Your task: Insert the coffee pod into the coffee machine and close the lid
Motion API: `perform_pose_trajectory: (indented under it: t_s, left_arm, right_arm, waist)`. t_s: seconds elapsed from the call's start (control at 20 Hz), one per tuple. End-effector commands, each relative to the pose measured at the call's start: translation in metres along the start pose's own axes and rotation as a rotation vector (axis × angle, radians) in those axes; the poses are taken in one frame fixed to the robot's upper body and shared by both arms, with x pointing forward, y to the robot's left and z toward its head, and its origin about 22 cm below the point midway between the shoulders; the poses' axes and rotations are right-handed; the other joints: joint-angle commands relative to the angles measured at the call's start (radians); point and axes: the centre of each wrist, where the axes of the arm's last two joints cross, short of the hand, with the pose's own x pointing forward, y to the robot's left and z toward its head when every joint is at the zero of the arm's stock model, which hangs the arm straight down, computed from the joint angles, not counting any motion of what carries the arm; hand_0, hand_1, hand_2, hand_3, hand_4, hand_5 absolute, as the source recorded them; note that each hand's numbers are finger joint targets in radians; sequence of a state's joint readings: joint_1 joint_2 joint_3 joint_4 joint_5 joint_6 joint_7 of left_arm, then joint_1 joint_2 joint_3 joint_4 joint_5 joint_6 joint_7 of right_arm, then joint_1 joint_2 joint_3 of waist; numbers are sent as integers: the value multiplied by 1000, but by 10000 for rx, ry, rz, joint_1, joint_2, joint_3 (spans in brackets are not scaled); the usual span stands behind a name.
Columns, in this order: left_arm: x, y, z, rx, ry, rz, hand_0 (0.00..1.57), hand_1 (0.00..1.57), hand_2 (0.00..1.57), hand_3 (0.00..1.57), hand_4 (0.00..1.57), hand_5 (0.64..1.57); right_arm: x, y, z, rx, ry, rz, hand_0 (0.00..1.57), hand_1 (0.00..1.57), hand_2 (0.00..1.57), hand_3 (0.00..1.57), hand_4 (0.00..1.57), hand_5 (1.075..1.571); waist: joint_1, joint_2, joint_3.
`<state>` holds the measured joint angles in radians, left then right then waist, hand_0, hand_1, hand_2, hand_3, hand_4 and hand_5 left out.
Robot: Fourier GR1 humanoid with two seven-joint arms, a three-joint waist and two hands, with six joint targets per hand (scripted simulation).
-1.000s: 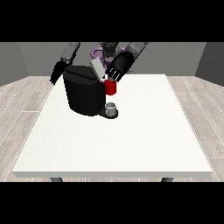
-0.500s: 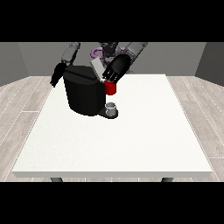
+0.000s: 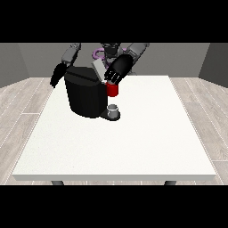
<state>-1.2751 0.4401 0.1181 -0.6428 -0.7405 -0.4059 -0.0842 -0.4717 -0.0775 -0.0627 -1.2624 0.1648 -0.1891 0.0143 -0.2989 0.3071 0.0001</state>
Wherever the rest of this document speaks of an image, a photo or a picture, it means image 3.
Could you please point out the black coffee machine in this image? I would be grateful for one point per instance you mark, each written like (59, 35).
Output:
(86, 92)

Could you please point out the small grey cup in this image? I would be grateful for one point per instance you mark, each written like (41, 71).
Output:
(113, 110)

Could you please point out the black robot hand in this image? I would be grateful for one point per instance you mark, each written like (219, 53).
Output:
(58, 73)
(120, 69)

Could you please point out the red pod holder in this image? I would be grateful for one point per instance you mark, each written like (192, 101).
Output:
(112, 89)

